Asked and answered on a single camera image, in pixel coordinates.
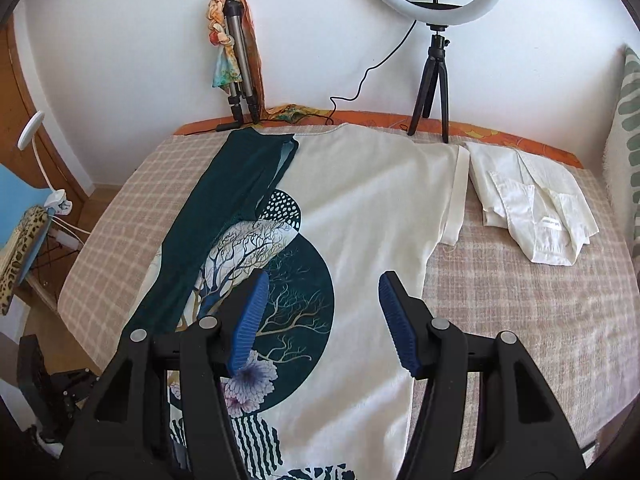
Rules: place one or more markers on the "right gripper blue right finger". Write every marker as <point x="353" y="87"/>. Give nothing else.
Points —
<point x="408" y="320"/>

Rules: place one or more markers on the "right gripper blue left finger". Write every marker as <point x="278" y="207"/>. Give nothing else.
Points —
<point x="239" y="317"/>

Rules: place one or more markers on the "white printed teal t-shirt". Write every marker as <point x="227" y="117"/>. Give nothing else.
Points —
<point x="322" y="394"/>

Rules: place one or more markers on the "pink plaid bed blanket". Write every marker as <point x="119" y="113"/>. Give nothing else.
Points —
<point x="580" y="323"/>

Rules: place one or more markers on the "folded white shirt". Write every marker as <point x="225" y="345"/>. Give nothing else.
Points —
<point x="538" y="201"/>

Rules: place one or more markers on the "orange floral bed sheet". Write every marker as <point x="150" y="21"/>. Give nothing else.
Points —
<point x="401" y="123"/>

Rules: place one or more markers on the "leopard print cloth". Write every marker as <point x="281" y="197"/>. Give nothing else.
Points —
<point x="14" y="253"/>

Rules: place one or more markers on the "grey folded tripod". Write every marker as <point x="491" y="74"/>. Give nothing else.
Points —
<point x="244" y="89"/>

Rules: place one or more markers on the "colourful orange scarf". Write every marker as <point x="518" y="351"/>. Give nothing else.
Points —
<point x="238" y="69"/>

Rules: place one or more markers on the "light blue chair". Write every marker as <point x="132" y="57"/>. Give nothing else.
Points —
<point x="16" y="197"/>

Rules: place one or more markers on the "green patterned white pillow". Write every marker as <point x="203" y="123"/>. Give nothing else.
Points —
<point x="621" y="154"/>

